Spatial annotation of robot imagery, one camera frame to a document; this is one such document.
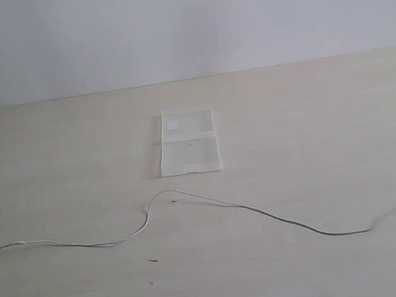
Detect white wired earphones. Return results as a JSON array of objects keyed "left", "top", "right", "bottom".
[{"left": 0, "top": 167, "right": 396, "bottom": 268}]

